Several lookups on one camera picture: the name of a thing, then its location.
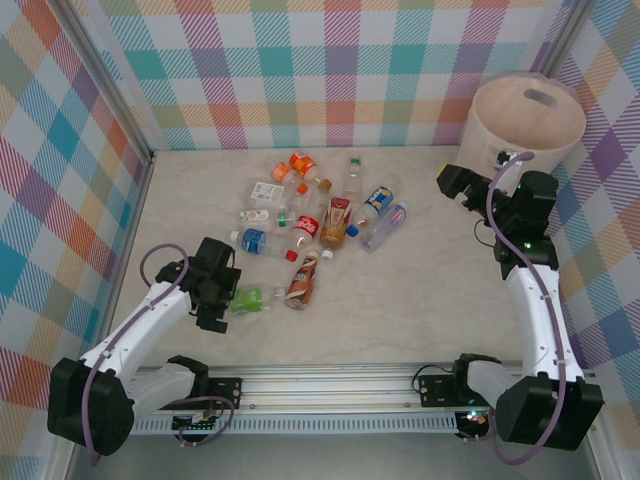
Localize thin black cable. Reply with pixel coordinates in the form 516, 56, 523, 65
473, 219, 497, 247

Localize small orange label bottle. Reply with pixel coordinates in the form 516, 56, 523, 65
270, 159, 310, 195

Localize clear bottle green cap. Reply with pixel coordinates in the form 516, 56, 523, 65
342, 156, 366, 201

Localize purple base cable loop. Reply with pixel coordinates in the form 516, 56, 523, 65
174, 397, 236, 448

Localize clear bottle white label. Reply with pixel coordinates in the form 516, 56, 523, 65
248, 179, 301, 214

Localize beige round plastic bin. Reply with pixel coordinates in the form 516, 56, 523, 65
458, 71, 587, 177

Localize small circuit board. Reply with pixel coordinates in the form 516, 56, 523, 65
457, 408, 490, 437
172, 409, 221, 435

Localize brown coffee drink bottle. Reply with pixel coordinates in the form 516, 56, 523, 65
284, 248, 321, 312

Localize blue label water bottle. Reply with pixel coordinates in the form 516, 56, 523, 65
228, 227, 291, 260

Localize red gold label bottle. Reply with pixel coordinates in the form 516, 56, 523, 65
318, 196, 352, 262

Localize small bottle green white label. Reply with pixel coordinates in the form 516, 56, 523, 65
238, 208, 297, 230

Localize perforated grey cable tray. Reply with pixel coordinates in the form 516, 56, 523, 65
130, 417, 461, 436

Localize blue Pepsi label bottle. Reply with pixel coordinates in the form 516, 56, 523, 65
347, 184, 397, 238

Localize aluminium frame post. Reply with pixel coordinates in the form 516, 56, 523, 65
542, 0, 596, 79
54, 0, 156, 169

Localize orange label gold cap bottle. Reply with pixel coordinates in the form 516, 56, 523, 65
288, 149, 334, 194

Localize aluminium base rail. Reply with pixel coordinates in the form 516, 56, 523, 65
132, 363, 599, 417

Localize green label clear bottle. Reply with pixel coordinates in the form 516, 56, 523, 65
228, 283, 284, 318

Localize clear Ganten water bottle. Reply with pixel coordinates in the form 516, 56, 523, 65
359, 201, 410, 255

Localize red Coca-Cola label bottle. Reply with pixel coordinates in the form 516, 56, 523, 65
284, 213, 321, 264

